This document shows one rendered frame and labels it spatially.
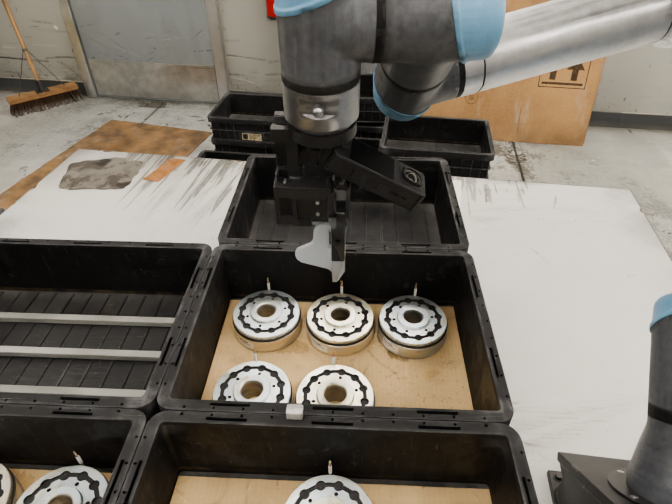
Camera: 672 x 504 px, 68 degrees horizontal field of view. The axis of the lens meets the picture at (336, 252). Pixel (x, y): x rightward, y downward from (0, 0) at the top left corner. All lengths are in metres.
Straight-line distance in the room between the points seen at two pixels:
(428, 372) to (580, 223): 0.73
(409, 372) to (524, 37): 0.45
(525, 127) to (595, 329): 2.40
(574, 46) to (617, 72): 3.06
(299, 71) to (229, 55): 3.23
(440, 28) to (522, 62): 0.18
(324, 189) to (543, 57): 0.28
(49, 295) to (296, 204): 0.54
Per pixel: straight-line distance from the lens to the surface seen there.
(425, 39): 0.46
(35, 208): 1.49
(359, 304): 0.79
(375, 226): 1.00
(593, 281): 1.19
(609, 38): 0.67
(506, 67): 0.61
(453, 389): 0.74
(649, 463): 0.68
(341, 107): 0.48
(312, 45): 0.45
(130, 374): 0.79
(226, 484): 0.66
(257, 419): 0.58
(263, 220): 1.03
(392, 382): 0.73
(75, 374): 0.82
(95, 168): 1.59
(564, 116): 3.41
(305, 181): 0.54
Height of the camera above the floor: 1.41
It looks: 39 degrees down
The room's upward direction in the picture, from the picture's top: straight up
